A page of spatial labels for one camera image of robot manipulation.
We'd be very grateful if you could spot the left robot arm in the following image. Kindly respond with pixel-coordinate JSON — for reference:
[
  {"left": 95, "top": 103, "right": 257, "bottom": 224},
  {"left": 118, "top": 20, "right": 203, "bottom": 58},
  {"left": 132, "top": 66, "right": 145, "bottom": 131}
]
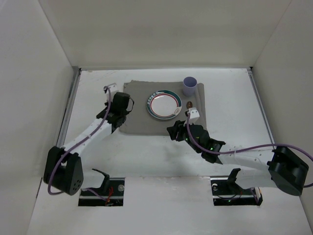
[{"left": 44, "top": 90, "right": 134, "bottom": 196}]

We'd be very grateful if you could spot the lilac plastic cup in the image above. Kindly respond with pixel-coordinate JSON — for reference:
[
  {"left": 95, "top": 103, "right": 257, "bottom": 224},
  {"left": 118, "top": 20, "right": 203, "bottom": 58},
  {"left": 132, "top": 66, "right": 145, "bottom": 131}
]
[{"left": 183, "top": 76, "right": 198, "bottom": 96}]

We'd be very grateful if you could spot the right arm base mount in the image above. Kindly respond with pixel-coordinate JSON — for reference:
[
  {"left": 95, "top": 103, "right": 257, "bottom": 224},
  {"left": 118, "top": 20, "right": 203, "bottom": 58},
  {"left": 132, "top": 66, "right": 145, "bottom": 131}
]
[{"left": 210, "top": 168, "right": 263, "bottom": 206}]

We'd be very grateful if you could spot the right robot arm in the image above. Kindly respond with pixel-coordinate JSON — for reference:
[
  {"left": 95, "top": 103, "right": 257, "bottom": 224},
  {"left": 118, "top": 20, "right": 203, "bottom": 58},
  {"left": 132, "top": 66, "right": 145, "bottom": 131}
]
[{"left": 166, "top": 120, "right": 309, "bottom": 196}]

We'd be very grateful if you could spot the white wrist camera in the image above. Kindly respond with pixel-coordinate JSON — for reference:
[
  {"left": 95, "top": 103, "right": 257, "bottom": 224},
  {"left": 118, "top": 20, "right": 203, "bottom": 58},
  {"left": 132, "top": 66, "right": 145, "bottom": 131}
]
[
  {"left": 185, "top": 108, "right": 200, "bottom": 124},
  {"left": 103, "top": 83, "right": 119, "bottom": 94}
]

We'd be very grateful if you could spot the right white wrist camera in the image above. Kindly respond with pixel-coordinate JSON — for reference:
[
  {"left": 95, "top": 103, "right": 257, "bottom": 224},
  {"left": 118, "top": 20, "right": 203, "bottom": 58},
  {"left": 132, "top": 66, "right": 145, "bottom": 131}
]
[{"left": 185, "top": 108, "right": 200, "bottom": 124}]

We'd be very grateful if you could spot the white plate green red rim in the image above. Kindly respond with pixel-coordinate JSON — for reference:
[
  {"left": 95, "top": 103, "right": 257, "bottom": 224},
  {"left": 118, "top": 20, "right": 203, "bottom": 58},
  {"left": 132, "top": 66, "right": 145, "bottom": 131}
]
[{"left": 146, "top": 90, "right": 182, "bottom": 120}]

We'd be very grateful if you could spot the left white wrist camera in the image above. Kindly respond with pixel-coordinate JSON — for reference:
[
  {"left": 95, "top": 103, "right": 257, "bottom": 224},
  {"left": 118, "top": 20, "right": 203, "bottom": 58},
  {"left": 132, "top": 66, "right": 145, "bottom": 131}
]
[{"left": 103, "top": 83, "right": 119, "bottom": 94}]

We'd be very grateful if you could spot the grey cloth placemat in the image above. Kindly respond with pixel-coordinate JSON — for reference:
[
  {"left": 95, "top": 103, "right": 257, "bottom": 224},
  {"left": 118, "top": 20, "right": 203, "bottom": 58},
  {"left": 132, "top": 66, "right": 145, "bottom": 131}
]
[{"left": 119, "top": 80, "right": 207, "bottom": 136}]

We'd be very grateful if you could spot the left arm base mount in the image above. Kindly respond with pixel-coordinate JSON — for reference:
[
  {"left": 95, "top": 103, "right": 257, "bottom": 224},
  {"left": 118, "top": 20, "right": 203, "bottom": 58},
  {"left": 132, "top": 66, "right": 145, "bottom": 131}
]
[{"left": 78, "top": 168, "right": 125, "bottom": 207}]

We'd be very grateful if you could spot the brown wooden spoon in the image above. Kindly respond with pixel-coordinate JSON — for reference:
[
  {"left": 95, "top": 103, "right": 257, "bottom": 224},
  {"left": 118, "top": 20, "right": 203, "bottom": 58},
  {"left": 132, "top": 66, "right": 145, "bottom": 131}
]
[{"left": 186, "top": 101, "right": 193, "bottom": 109}]

